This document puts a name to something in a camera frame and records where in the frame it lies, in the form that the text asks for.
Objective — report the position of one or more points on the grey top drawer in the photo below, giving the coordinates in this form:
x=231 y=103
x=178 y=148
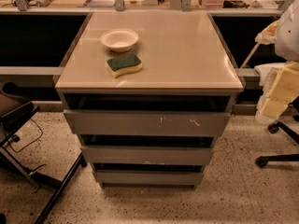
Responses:
x=147 y=123

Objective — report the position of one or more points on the grey drawer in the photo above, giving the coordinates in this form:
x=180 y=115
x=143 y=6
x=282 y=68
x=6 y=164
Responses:
x=147 y=155
x=147 y=123
x=148 y=178

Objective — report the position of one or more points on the grey middle drawer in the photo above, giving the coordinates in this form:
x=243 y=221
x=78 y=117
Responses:
x=147 y=155

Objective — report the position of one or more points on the white bowl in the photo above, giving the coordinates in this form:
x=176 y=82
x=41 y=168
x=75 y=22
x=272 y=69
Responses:
x=119 y=40

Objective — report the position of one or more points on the grey drawer cabinet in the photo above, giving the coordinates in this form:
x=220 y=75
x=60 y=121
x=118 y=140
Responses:
x=186 y=68

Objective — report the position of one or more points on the white stick with black tip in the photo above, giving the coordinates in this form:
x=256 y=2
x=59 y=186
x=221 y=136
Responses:
x=243 y=65

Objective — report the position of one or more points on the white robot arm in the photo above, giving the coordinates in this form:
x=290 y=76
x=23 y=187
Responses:
x=284 y=34

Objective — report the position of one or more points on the green yellow sponge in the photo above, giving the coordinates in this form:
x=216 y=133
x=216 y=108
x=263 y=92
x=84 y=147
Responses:
x=122 y=65

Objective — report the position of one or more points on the grey bottom drawer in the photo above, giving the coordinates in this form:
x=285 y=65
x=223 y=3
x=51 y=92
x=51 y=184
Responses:
x=148 y=178

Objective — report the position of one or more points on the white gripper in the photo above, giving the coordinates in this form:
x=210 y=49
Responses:
x=288 y=34

